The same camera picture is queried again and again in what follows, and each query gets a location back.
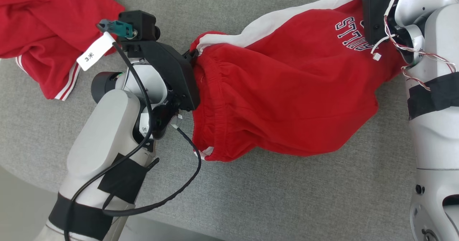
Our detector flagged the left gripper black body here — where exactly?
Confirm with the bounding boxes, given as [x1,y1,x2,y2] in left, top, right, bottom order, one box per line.
[120,40,200,140]

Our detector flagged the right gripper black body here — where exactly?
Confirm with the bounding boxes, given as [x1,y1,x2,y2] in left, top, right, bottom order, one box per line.
[360,0,399,45]

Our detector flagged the red shorts with white stripe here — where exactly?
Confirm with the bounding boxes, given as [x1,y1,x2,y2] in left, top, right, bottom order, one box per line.
[189,0,409,162]

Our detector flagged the red T-shirt with white sleeves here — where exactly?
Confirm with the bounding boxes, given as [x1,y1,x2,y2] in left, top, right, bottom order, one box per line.
[0,0,126,101]

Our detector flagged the red and white wire bundle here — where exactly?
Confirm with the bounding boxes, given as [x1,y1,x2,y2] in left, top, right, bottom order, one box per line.
[370,4,458,91]

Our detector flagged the thin black camera cable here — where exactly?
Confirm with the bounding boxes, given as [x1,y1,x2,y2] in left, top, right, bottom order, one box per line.
[64,41,155,241]

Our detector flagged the teal connector left camera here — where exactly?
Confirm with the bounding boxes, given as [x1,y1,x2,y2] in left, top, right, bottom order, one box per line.
[97,19,135,39]

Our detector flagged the white cable label tag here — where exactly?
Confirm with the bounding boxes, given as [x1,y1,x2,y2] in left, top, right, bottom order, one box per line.
[76,32,116,71]

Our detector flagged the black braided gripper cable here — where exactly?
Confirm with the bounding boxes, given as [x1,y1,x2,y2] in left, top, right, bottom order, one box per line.
[102,124,202,217]

